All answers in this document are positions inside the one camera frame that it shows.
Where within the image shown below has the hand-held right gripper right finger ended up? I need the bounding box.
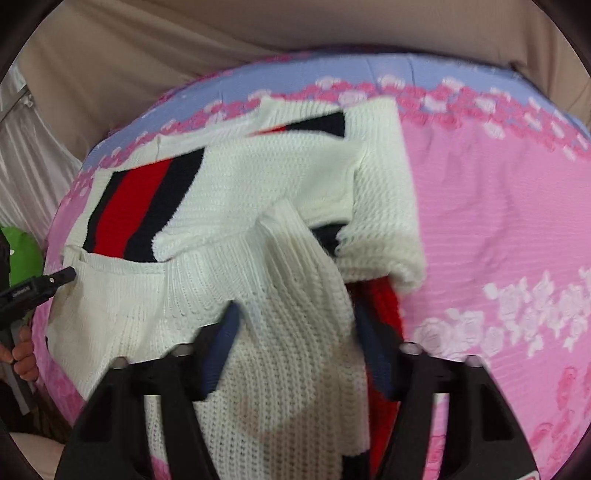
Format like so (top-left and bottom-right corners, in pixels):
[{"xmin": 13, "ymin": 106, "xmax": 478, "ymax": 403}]
[{"xmin": 353, "ymin": 300, "xmax": 542, "ymax": 480}]

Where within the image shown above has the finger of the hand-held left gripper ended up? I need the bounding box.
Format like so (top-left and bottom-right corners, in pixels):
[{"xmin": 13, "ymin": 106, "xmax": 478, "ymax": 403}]
[{"xmin": 0, "ymin": 268, "xmax": 77, "ymax": 318}]

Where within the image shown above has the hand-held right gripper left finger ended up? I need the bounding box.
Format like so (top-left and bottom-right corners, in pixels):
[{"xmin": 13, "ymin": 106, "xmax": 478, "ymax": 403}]
[{"xmin": 54, "ymin": 302, "xmax": 244, "ymax": 480}]

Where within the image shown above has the white knit sweater with stripes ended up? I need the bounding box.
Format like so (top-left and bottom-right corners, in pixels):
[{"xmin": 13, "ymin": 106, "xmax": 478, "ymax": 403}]
[{"xmin": 46, "ymin": 96, "xmax": 426, "ymax": 480}]

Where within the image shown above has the person's left hand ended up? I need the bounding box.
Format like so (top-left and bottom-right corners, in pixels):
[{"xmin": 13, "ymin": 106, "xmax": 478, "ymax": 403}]
[{"xmin": 0, "ymin": 325, "xmax": 38, "ymax": 383}]

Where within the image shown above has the green object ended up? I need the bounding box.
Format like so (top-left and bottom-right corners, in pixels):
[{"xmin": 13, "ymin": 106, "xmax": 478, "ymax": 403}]
[{"xmin": 0, "ymin": 225, "xmax": 46, "ymax": 292}]

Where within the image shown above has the pink floral bed sheet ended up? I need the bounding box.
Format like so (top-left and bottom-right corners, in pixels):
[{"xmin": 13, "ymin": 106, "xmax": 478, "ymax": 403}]
[{"xmin": 31, "ymin": 52, "xmax": 591, "ymax": 480}]

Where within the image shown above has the beige headboard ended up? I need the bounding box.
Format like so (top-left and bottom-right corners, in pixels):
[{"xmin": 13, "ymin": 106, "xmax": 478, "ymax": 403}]
[{"xmin": 16, "ymin": 0, "xmax": 583, "ymax": 160}]

